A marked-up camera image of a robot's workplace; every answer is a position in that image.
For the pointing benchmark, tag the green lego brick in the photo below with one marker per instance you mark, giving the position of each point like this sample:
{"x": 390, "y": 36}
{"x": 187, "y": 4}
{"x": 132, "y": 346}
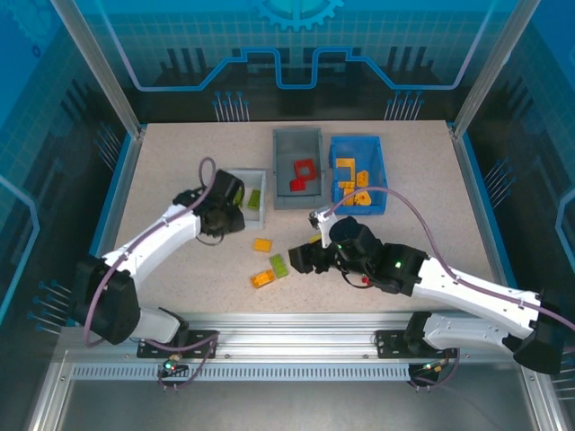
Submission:
{"x": 254, "y": 199}
{"x": 239, "y": 196}
{"x": 279, "y": 266}

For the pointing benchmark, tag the white plastic bin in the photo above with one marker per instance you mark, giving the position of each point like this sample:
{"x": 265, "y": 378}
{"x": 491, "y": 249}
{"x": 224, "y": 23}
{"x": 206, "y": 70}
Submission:
{"x": 258, "y": 216}

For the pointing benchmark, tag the yellow lego brick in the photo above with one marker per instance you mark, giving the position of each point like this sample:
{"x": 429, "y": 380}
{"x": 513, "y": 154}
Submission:
{"x": 362, "y": 178}
{"x": 262, "y": 244}
{"x": 263, "y": 279}
{"x": 346, "y": 186}

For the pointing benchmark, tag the yellow round lego piece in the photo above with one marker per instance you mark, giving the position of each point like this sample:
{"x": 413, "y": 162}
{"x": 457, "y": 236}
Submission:
{"x": 361, "y": 199}

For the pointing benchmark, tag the small red lego brick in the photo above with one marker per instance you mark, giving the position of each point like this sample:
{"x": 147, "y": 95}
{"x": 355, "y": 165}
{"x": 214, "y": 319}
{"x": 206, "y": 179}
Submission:
{"x": 297, "y": 185}

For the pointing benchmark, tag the red lego window frame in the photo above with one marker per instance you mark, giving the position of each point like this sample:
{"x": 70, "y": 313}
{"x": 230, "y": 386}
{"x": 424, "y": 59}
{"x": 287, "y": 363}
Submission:
{"x": 298, "y": 170}

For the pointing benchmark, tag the grey plastic bin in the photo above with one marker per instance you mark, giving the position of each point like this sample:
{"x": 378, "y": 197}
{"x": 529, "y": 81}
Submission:
{"x": 292, "y": 148}

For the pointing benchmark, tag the yellow lego window frame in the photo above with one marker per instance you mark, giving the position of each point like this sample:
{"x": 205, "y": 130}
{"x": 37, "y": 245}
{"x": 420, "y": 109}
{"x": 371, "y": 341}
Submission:
{"x": 339, "y": 164}

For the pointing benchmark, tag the blue plastic bin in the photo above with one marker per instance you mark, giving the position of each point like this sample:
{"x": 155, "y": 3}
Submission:
{"x": 377, "y": 152}

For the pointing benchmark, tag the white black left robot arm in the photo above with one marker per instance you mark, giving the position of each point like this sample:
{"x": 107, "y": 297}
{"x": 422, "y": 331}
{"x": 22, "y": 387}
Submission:
{"x": 153, "y": 244}

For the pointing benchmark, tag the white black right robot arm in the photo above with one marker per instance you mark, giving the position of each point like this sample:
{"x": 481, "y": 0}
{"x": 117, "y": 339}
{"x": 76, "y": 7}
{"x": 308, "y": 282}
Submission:
{"x": 471, "y": 296}

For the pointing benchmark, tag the blue table border strip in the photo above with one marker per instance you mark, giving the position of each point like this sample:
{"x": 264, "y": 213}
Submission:
{"x": 108, "y": 215}
{"x": 487, "y": 215}

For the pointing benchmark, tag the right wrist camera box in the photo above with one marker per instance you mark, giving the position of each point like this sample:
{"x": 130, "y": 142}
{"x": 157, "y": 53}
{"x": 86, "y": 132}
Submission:
{"x": 320, "y": 220}

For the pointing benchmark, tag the aluminium profile rail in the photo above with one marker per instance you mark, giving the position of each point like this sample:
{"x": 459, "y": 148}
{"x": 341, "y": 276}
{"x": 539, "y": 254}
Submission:
{"x": 292, "y": 332}

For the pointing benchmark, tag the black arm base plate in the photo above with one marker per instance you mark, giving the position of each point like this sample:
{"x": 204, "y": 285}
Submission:
{"x": 202, "y": 343}
{"x": 388, "y": 343}

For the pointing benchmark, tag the aluminium frame post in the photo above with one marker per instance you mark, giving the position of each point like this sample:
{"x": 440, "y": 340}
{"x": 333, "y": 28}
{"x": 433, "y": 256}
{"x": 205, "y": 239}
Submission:
{"x": 492, "y": 67}
{"x": 101, "y": 67}

